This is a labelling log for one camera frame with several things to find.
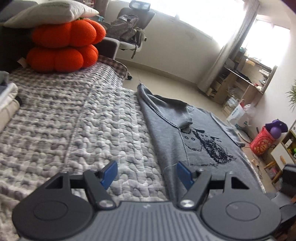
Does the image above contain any white wooden side cabinet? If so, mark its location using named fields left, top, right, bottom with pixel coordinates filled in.
left=264, top=121, right=295, bottom=184

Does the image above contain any black floor cable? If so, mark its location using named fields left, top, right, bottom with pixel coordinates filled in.
left=245, top=143, right=265, bottom=180

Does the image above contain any grey backpack on chair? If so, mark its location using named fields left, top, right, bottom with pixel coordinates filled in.
left=106, top=15, right=139, bottom=44

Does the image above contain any white office chair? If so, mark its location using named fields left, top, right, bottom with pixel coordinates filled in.
left=107, top=1, right=155, bottom=58

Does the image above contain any green potted plant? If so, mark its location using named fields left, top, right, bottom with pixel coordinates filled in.
left=286, top=80, right=296, bottom=111

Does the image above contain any white blue cardboard box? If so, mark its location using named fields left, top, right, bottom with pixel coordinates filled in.
left=227, top=101, right=255, bottom=130

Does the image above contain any grey knitted cat sweater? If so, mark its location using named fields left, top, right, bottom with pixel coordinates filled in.
left=137, top=84, right=264, bottom=203

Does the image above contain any stack of folded clothes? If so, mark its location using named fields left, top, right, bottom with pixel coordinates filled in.
left=0, top=71, right=22, bottom=131

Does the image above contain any right beige curtain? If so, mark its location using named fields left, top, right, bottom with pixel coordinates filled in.
left=197, top=1, right=260, bottom=93

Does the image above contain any grey white quilted bedspread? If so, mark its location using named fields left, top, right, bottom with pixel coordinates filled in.
left=1, top=62, right=168, bottom=240

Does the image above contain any white pillow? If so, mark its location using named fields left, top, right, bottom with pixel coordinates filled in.
left=4, top=1, right=99, bottom=29

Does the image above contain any grey checkered blanket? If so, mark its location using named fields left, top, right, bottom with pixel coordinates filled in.
left=98, top=55, right=128, bottom=79

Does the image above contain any red patterned basket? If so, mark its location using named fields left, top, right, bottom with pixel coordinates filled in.
left=249, top=126, right=275, bottom=156

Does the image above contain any wooden desk shelf unit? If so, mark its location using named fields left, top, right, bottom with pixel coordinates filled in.
left=206, top=48, right=278, bottom=117

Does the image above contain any orange pumpkin cushion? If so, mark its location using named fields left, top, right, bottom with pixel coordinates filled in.
left=26, top=19, right=106, bottom=73

